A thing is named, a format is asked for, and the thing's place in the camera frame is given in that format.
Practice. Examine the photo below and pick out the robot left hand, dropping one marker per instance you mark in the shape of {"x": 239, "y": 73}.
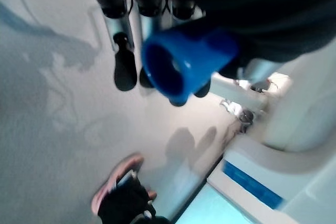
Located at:
{"x": 262, "y": 11}

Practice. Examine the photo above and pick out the white hospital bed footboard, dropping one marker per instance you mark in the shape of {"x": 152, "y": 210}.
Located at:
{"x": 296, "y": 119}

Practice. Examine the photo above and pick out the dark shoe with pink sole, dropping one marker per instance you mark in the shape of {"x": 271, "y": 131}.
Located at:
{"x": 123, "y": 197}

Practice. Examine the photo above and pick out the white metal bed frame bar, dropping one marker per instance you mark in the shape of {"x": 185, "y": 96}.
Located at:
{"x": 236, "y": 90}

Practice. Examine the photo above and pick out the dark round bed frame fitting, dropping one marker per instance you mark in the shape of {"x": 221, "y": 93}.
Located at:
{"x": 246, "y": 118}

